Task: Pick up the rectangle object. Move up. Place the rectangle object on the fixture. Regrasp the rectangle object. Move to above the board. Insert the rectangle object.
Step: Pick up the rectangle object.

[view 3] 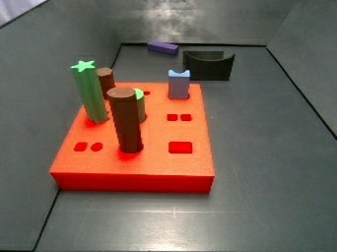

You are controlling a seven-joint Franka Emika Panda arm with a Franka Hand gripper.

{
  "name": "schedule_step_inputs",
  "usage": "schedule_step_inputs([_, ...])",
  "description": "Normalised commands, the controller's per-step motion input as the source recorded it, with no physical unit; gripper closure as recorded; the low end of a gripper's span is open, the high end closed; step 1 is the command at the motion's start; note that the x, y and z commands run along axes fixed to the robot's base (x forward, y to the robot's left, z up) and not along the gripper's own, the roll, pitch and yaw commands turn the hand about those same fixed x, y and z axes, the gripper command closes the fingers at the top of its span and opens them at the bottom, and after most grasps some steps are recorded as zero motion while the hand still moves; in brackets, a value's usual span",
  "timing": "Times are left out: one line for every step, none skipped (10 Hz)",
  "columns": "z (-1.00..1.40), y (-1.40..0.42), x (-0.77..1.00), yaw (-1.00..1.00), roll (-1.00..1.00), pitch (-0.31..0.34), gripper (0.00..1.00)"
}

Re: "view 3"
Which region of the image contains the short brown cylinder peg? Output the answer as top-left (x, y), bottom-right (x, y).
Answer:
top-left (96, 67), bottom-right (116, 98)

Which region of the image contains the purple rectangle block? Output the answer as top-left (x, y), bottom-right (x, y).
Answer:
top-left (147, 40), bottom-right (179, 55)

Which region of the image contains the blue notched peg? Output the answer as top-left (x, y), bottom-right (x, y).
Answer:
top-left (168, 70), bottom-right (191, 99)

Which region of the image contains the green star peg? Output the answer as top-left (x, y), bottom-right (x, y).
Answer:
top-left (69, 60), bottom-right (108, 124)

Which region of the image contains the red peg board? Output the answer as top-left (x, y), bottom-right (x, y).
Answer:
top-left (49, 83), bottom-right (213, 194)

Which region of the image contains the green cylinder peg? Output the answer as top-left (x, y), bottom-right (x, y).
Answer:
top-left (133, 88), bottom-right (145, 123)

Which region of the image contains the black fixture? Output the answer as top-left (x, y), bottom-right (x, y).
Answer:
top-left (183, 51), bottom-right (235, 81)

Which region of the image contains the tall brown cylinder peg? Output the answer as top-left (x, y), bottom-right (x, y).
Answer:
top-left (106, 87), bottom-right (143, 154)

